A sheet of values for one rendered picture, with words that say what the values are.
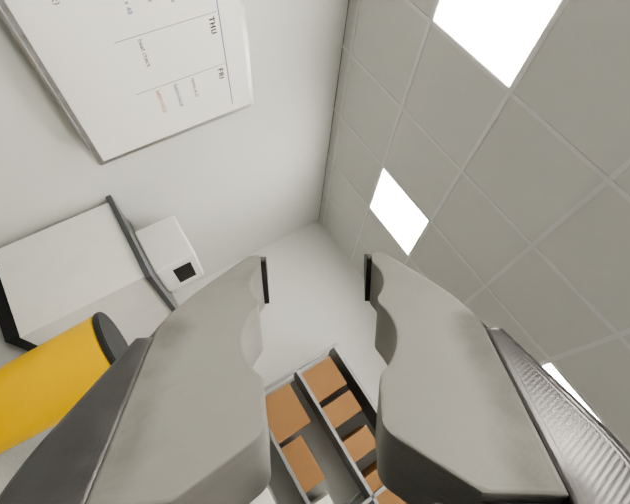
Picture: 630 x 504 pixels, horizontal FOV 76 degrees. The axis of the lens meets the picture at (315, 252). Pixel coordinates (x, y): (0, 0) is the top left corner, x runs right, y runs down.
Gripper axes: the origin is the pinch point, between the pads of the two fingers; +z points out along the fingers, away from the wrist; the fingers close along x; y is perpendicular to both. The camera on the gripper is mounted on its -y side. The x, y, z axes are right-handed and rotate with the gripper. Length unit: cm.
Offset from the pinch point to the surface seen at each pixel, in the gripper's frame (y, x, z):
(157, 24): -9, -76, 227
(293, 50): 7, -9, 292
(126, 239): 116, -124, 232
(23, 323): 145, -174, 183
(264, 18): -12, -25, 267
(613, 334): 134, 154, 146
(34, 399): 132, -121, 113
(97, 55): 4, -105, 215
